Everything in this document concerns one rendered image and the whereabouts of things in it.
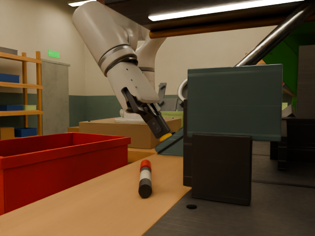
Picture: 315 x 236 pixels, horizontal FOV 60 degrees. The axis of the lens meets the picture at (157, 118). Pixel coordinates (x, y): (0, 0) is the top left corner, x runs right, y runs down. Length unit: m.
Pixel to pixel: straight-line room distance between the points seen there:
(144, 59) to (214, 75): 0.72
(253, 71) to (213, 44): 7.45
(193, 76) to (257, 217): 0.15
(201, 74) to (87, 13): 0.39
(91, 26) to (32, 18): 7.29
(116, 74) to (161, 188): 0.30
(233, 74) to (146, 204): 0.16
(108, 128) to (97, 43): 0.44
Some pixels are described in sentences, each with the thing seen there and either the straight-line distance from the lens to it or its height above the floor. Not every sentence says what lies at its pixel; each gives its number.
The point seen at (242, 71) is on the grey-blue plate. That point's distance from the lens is 0.29.
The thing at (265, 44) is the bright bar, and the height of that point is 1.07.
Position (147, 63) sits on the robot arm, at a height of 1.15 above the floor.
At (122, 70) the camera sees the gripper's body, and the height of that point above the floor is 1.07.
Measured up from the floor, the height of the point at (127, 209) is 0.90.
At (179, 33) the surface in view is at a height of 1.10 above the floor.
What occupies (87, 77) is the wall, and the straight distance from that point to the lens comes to 9.22.
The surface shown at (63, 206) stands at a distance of 0.30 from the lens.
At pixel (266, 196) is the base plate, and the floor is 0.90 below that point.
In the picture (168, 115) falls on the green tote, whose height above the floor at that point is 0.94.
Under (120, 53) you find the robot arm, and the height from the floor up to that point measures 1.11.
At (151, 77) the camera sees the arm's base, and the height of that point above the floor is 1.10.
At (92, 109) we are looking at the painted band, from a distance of 9.07.
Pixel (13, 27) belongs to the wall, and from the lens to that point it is 7.45.
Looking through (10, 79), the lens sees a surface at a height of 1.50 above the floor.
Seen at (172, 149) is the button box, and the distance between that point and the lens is 0.54.
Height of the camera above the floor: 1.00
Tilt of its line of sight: 3 degrees down
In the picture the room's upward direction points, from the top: straight up
